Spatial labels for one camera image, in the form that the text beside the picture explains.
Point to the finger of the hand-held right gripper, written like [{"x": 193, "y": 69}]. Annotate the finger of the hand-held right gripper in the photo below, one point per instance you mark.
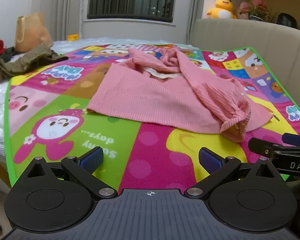
[
  {"x": 262, "y": 147},
  {"x": 296, "y": 139}
]

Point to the pink plush toy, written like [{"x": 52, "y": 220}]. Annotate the pink plush toy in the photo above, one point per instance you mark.
[{"x": 242, "y": 11}]

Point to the potted pink flowers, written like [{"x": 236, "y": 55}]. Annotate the potted pink flowers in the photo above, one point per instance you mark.
[{"x": 260, "y": 8}]

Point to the pink knit sweater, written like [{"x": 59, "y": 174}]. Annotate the pink knit sweater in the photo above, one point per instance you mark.
[{"x": 150, "y": 97}]

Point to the dark cloth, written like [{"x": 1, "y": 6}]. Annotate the dark cloth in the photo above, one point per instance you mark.
[{"x": 8, "y": 53}]

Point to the colourful cartoon play mat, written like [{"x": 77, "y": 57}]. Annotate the colourful cartoon play mat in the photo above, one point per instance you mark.
[{"x": 130, "y": 155}]

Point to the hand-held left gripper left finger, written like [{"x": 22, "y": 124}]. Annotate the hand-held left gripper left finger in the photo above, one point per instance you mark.
[{"x": 92, "y": 159}]

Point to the black round object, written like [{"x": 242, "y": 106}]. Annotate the black round object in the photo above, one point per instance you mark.
[{"x": 287, "y": 20}]

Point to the yellow duck plush toy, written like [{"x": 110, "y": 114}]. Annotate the yellow duck plush toy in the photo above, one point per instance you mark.
[{"x": 222, "y": 8}]

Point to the window with dark bars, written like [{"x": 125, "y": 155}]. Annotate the window with dark bars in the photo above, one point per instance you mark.
[{"x": 132, "y": 0}]

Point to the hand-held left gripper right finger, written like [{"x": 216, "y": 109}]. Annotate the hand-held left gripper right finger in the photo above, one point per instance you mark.
[{"x": 211, "y": 159}]

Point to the olive green cloth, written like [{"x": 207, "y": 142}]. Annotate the olive green cloth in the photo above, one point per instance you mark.
[{"x": 27, "y": 60}]

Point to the white curtain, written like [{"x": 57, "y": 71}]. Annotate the white curtain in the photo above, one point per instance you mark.
[{"x": 65, "y": 7}]

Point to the small orange box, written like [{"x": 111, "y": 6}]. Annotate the small orange box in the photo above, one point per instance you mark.
[{"x": 73, "y": 37}]

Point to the brown cardboard box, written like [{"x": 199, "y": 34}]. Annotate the brown cardboard box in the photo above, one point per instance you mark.
[{"x": 33, "y": 33}]

